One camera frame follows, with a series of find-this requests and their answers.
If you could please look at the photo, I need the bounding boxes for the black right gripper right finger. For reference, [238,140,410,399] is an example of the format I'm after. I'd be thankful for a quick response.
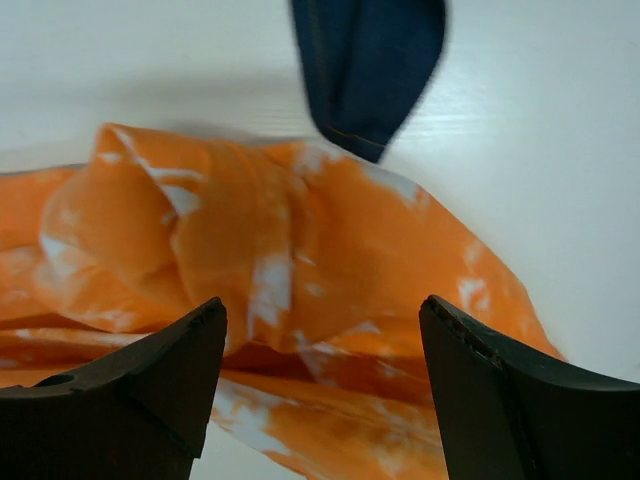
[419,295,639,480]

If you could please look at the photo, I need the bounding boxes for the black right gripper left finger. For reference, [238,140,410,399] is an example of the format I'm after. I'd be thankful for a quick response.
[1,298,227,479]

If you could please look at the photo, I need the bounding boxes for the orange tie-dye trousers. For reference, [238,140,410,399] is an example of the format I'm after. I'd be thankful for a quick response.
[1,124,555,479]

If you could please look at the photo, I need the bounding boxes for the dark navy blue trousers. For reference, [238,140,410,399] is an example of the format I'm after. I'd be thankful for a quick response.
[290,0,447,163]

